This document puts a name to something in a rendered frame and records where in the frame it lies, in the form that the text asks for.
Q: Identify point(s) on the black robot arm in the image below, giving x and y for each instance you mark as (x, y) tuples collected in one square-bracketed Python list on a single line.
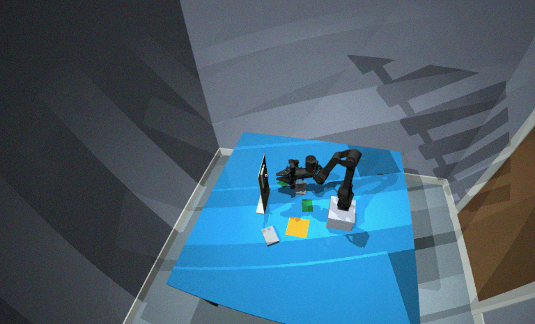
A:
[(344, 192)]

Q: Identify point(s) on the orange flat square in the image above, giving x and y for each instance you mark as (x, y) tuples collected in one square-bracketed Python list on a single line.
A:
[(297, 227)]

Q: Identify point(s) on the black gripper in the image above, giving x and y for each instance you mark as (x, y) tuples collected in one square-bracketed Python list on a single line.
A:
[(289, 175)]

